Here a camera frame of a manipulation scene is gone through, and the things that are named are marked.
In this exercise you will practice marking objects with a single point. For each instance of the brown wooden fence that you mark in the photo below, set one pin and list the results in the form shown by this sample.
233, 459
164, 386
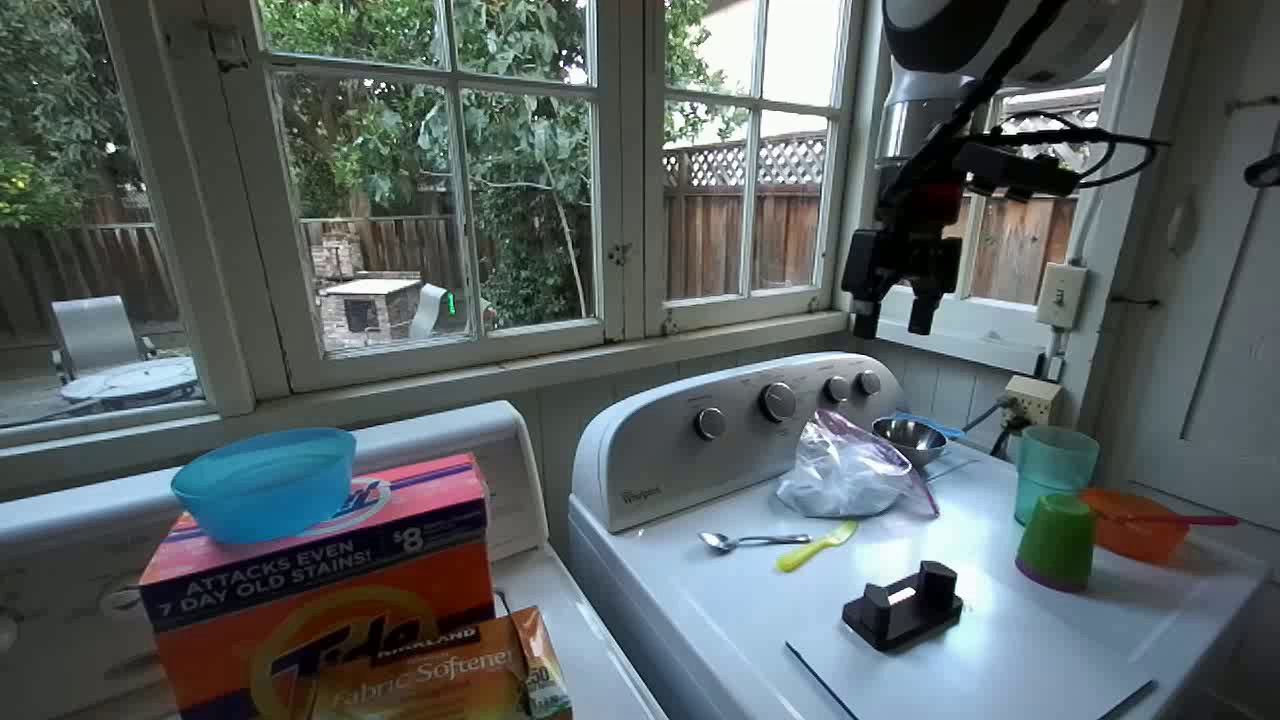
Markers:
706, 241

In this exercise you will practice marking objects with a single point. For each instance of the black plastic holder block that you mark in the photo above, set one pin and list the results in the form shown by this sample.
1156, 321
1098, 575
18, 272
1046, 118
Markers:
903, 612

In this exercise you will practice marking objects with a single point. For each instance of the white washing machine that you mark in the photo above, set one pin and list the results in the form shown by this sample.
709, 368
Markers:
960, 667

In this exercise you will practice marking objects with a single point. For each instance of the grey patio chair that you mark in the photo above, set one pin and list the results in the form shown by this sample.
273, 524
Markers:
99, 333

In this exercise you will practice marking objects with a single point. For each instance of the blue plastic bowl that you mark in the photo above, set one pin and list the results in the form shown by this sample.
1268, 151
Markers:
266, 486

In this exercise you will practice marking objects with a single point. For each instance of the round patio table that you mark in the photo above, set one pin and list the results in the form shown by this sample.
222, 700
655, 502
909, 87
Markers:
124, 381

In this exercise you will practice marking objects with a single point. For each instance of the beige power outlet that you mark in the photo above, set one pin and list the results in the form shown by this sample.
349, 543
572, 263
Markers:
1032, 397

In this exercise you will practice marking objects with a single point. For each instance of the beige light switch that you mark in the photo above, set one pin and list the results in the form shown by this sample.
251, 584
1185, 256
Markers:
1061, 299

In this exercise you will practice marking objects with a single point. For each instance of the yellow plastic utensil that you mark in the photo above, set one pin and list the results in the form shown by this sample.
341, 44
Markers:
815, 550

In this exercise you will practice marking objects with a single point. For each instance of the metal spoon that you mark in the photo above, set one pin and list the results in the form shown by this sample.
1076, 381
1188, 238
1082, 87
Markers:
716, 543

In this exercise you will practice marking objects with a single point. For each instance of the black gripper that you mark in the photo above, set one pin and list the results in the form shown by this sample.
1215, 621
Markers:
922, 246

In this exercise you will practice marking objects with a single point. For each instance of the green plastic cup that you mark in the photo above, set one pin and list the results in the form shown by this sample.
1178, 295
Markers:
1058, 545

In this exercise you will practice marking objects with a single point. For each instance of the orange fabric softener box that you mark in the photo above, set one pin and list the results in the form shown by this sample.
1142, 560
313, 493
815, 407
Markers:
441, 681

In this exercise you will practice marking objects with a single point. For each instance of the white dryer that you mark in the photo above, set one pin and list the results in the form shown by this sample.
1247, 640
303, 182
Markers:
67, 575

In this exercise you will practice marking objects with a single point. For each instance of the orange Tide detergent box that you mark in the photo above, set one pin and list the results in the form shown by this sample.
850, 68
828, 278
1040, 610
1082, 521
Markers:
334, 584

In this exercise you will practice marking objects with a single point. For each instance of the white window frame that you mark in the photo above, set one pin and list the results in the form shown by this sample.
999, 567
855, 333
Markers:
623, 173

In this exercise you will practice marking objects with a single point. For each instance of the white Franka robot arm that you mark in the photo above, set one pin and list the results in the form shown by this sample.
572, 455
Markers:
1054, 40

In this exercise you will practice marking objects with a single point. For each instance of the teal plastic cup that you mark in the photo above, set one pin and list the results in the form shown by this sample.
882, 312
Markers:
1058, 461

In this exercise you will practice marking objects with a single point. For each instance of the clear plastic zip bag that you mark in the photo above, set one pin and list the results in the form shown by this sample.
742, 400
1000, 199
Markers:
842, 480

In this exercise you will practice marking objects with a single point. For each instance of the silver washer knob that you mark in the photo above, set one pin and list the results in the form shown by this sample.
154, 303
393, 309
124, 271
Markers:
709, 420
839, 390
776, 400
866, 386

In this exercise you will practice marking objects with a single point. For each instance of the black wall hook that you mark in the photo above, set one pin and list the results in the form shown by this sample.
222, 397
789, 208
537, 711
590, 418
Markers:
1266, 171

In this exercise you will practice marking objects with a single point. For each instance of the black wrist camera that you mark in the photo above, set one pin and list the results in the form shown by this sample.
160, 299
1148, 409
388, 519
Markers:
1014, 171

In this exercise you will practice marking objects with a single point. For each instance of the small metal bowl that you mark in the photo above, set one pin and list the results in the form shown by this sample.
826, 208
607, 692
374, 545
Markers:
909, 439

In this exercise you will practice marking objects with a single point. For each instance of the outdoor stone grill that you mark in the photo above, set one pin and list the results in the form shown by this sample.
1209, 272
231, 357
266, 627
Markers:
371, 307

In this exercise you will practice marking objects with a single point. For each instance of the orange plastic bowl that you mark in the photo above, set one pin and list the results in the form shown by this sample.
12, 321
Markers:
1134, 524

